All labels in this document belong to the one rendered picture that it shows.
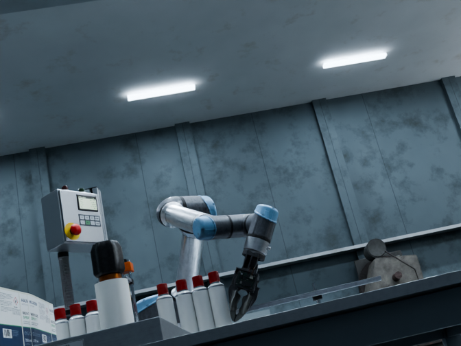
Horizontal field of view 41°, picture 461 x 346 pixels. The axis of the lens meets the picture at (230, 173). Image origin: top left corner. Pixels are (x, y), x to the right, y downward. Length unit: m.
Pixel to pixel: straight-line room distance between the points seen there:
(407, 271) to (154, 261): 4.55
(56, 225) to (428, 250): 10.92
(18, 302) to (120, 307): 0.25
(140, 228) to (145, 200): 0.57
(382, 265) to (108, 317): 9.63
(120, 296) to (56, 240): 0.50
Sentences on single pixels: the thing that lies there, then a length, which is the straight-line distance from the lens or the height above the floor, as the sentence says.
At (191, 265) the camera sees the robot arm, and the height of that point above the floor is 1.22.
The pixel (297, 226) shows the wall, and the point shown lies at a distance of 12.05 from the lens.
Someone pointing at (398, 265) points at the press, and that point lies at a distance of 11.15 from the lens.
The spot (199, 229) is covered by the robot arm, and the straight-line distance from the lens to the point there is 1.93.
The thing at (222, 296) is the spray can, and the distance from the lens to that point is 1.91.
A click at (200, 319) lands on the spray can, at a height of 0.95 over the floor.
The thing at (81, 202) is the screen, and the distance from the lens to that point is 2.15.
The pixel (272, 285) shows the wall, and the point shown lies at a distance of 11.73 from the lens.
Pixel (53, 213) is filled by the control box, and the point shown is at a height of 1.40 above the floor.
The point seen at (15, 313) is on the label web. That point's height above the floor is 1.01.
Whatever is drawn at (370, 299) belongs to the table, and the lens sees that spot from 1.07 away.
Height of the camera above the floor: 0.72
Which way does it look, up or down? 19 degrees up
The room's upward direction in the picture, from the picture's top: 13 degrees counter-clockwise
